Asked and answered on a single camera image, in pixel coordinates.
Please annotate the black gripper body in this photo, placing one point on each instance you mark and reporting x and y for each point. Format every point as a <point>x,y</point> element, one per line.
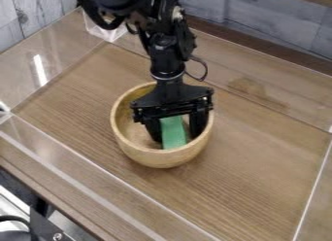
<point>172,98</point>

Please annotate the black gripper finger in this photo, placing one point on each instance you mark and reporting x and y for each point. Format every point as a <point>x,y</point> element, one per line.
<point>197,123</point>
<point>153,127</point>

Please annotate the green rectangular block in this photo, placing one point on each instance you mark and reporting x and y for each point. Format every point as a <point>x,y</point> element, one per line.
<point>173,132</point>

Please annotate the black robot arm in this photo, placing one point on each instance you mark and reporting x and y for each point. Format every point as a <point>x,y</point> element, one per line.
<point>157,21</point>

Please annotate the round wooden bowl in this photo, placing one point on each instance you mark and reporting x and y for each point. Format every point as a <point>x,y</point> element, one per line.
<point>133,139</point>

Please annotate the clear acrylic corner bracket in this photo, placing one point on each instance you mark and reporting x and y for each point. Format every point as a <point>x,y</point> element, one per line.
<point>107,35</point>

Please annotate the black metal table frame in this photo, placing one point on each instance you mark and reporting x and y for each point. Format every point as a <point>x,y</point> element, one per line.
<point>29,218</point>

